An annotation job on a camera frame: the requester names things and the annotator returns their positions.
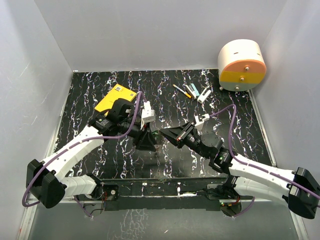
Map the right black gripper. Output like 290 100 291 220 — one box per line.
160 121 210 160

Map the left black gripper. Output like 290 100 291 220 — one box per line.
118 118 157 151

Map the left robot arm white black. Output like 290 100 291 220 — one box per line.
26 98 159 209

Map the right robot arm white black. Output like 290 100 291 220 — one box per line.
159 122 320 219

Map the yellow white pen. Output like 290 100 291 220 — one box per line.
173 84 192 99

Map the white clip tool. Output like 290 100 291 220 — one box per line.
197 87 212 104

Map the light blue marker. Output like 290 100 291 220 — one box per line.
184 84 199 99

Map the yellow notebook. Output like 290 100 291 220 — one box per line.
94 84 137 112

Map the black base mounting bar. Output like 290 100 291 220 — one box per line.
74 177 253 213

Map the round pastel drawer cabinet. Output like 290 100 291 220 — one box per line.
217 39 267 92

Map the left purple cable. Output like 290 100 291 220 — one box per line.
21 91 149 221

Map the purple cable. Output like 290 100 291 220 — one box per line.
21 91 149 221
208 103 320 218

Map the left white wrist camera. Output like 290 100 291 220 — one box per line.
140 101 156 130

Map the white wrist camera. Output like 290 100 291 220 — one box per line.
193 113 210 131
140 101 156 130

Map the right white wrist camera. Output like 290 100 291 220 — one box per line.
193 113 210 131

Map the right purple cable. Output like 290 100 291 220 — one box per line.
208 103 320 218

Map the aluminium frame rail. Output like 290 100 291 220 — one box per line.
17 179 97 240

